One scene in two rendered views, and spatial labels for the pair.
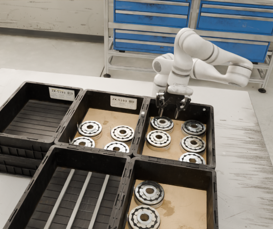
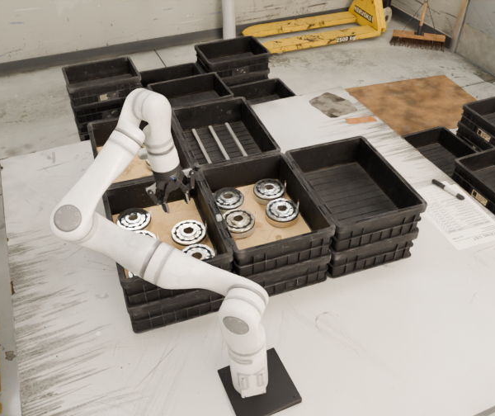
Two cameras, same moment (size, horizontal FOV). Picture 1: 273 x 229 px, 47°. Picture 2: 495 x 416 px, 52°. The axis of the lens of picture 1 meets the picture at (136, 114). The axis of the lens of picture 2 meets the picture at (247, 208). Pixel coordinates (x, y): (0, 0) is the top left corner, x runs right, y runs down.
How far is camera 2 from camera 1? 2.09 m
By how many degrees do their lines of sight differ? 98
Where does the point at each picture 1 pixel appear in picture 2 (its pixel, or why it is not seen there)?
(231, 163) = (84, 318)
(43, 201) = (255, 148)
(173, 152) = (163, 234)
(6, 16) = not seen: outside the picture
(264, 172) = (32, 324)
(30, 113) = (381, 210)
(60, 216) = (232, 146)
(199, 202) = not seen: hidden behind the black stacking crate
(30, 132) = (346, 190)
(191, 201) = not seen: hidden behind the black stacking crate
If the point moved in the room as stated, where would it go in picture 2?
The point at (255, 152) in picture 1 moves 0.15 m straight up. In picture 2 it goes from (41, 360) to (25, 326)
